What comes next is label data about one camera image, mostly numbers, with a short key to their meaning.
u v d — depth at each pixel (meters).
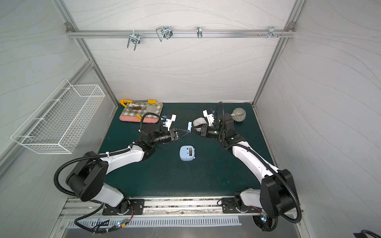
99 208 0.59
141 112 1.15
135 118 1.10
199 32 0.78
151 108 1.15
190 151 0.90
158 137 0.69
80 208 0.75
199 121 1.04
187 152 0.90
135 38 0.79
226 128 0.61
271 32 0.77
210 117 0.72
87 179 0.44
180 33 0.78
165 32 0.76
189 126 0.75
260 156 0.49
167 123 0.73
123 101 1.18
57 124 0.68
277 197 0.41
